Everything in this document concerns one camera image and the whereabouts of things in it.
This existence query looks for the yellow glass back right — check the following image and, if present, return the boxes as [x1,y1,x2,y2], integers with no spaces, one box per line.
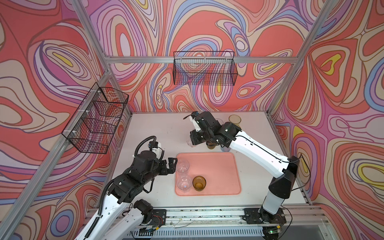
[229,115,242,126]

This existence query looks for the aluminium front rail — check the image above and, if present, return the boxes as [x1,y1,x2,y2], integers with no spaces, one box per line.
[128,205,330,235]

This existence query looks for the left black wire basket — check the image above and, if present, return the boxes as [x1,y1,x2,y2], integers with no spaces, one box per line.
[62,83,129,154]

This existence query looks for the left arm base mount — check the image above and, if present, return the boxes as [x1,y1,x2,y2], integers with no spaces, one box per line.
[142,209,167,227]

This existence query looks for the pink plastic tray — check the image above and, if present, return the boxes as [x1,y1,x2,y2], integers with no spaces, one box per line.
[175,152,242,197]

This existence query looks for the clear glass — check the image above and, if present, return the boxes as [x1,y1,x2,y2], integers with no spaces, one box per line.
[176,159,190,174]
[187,139,195,148]
[176,175,193,192]

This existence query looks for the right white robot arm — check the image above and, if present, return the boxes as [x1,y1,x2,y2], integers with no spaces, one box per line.
[185,112,300,224]

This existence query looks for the brown glass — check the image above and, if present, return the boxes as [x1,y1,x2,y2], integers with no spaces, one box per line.
[193,176,207,192]

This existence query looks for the olive glass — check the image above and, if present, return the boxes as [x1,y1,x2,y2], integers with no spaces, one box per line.
[207,143,216,150]

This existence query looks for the blue tinted glass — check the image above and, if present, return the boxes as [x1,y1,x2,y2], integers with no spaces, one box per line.
[221,146,231,152]

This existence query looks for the black wire basket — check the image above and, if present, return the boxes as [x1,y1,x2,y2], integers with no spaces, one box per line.
[173,51,238,86]
[62,83,129,154]

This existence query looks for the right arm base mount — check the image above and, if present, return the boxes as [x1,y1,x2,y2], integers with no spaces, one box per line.
[242,208,287,225]

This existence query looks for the back black wire basket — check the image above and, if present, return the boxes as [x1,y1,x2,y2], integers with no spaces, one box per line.
[173,51,238,86]

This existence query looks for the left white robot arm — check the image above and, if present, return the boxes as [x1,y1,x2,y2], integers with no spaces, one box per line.
[76,149,178,240]

